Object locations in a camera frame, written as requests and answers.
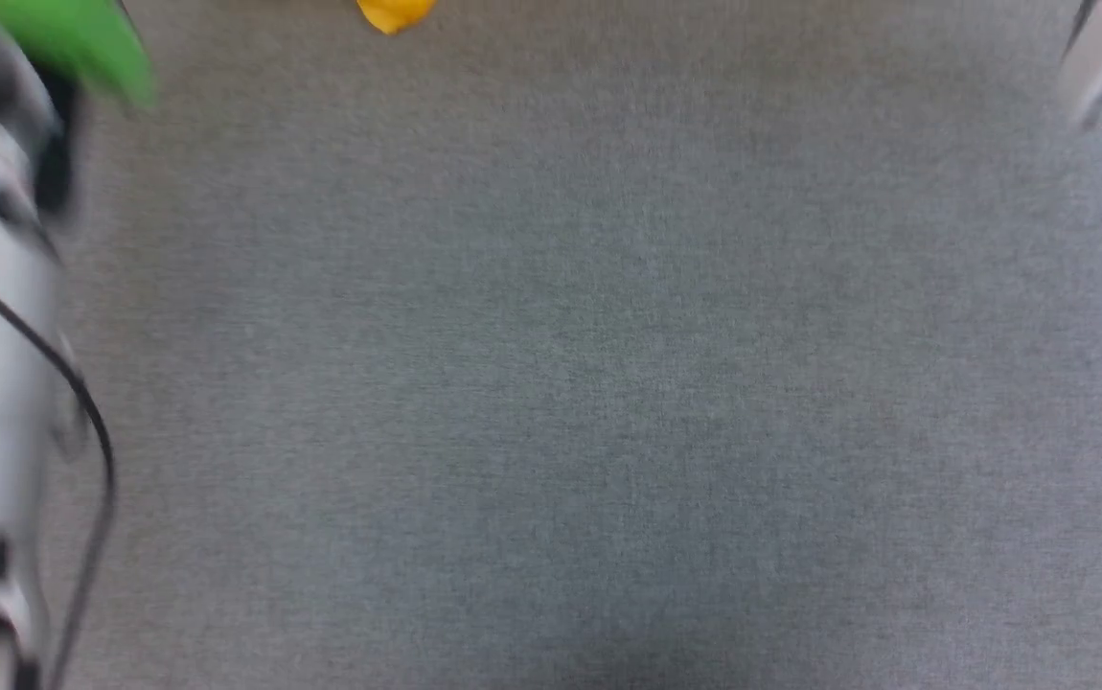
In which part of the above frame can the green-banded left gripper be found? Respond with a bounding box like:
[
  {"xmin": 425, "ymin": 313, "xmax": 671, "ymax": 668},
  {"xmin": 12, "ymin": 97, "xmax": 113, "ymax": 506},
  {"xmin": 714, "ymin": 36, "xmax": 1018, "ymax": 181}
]
[{"xmin": 0, "ymin": 0, "xmax": 161, "ymax": 108}]

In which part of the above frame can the yellow garment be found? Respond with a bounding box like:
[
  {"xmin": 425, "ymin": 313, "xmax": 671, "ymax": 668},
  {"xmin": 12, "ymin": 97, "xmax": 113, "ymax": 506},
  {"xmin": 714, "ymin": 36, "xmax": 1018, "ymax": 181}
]
[{"xmin": 356, "ymin": 0, "xmax": 438, "ymax": 36}]

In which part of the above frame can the grey fabric table cover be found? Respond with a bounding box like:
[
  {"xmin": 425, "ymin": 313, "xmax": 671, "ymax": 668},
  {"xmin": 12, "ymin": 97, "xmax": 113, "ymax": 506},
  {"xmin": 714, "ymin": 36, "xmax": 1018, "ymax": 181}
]
[{"xmin": 34, "ymin": 0, "xmax": 1102, "ymax": 690}]

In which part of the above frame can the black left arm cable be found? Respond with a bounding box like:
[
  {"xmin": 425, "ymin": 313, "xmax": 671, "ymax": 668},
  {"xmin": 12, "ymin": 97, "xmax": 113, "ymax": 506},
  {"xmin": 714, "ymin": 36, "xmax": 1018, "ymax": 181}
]
[{"xmin": 0, "ymin": 244, "xmax": 118, "ymax": 690}]

